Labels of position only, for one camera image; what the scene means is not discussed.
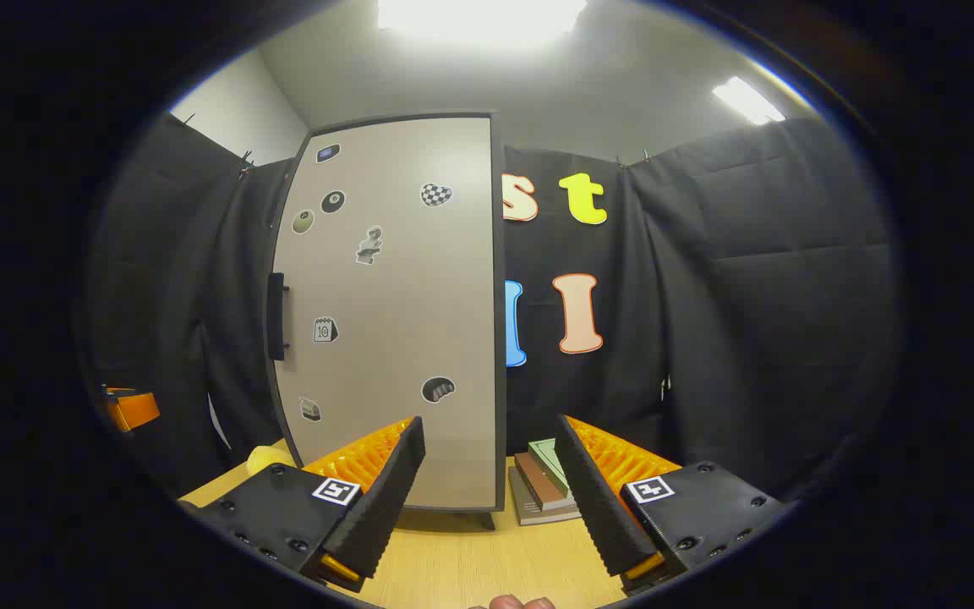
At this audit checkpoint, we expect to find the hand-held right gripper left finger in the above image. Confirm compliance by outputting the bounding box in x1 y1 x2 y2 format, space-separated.
189 414 427 595

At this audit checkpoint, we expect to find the large ceiling light panel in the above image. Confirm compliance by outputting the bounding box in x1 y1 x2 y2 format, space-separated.
377 0 589 43

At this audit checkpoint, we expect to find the black backdrop cloth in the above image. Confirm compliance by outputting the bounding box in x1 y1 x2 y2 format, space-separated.
81 110 902 508

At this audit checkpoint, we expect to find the pale yellow round object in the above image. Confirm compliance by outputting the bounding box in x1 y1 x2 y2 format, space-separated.
246 444 295 475

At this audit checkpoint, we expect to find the narrow ceiling light panel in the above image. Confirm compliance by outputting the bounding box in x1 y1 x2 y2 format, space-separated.
711 76 788 126

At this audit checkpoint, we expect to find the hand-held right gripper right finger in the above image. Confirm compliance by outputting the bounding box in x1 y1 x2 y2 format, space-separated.
553 413 785 595

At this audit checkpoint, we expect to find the black door handle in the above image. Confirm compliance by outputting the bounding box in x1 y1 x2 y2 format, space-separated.
267 272 289 362

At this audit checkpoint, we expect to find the grey book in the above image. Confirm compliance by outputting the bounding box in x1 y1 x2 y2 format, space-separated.
507 465 583 527

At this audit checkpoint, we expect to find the brown book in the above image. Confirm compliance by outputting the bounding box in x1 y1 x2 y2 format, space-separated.
514 453 571 511

